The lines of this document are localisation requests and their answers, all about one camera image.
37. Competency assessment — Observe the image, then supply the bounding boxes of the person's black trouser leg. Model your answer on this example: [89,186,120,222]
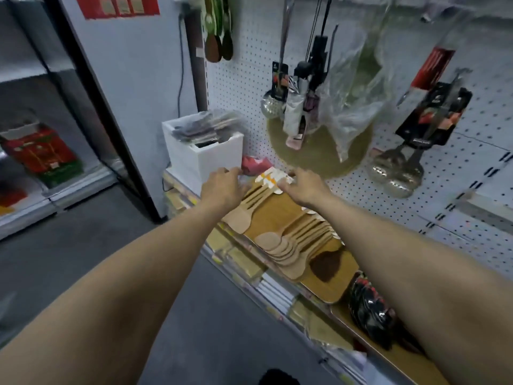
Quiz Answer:
[258,368,301,385]

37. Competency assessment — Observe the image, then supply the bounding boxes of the bundle of packets in plastic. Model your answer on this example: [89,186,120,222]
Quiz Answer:
[172,110,243,149]

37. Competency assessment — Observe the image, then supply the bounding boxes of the black folded umbrella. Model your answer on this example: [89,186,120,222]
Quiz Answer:
[293,0,339,93]

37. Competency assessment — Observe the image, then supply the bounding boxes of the round wooden board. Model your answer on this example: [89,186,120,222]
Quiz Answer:
[266,115,374,180]

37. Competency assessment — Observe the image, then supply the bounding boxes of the pile of wooden spatulas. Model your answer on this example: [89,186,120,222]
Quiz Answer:
[221,167,345,281]

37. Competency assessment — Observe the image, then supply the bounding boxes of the row of dark spoons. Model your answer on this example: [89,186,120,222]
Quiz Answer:
[392,316,425,353]

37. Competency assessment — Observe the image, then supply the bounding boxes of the red poster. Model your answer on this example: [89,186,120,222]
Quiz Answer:
[75,0,160,20]

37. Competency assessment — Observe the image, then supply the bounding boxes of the red green carton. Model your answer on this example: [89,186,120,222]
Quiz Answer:
[0,124,85,189]

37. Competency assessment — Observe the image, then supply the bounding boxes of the bundle of carded steel utensils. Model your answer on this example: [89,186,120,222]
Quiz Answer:
[347,272,398,349]

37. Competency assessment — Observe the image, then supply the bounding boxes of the dark rice spoon green card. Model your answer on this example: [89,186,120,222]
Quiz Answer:
[220,0,234,61]
[202,0,222,64]

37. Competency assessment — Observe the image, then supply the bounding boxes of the green-card spatulas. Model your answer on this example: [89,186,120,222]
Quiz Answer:
[309,248,345,283]

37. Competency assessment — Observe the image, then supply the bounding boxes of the white foam box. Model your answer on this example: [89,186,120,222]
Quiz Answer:
[162,112,244,195]

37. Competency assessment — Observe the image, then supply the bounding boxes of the bunch of hanging steel ladles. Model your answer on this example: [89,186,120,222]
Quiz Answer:
[368,45,473,199]

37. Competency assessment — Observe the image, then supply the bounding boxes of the person's right forearm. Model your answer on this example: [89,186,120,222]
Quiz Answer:
[316,196,513,385]

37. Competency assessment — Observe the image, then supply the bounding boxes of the person's right hand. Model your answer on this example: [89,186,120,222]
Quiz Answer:
[277,168,333,209]

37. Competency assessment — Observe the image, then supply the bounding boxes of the pink folded umbrella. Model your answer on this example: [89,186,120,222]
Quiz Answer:
[285,91,321,151]

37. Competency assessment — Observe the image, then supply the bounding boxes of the clear plastic bag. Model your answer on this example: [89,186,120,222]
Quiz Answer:
[318,0,395,163]

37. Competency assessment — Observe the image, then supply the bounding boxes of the person's left hand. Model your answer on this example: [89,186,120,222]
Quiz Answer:
[201,167,249,213]

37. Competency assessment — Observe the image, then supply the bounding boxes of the person's left forearm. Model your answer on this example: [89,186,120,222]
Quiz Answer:
[0,200,225,385]

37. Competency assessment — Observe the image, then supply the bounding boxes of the black cable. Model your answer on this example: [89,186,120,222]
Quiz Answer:
[176,11,186,107]

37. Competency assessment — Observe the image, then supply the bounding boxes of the red packet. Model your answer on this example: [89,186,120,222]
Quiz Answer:
[242,155,273,177]

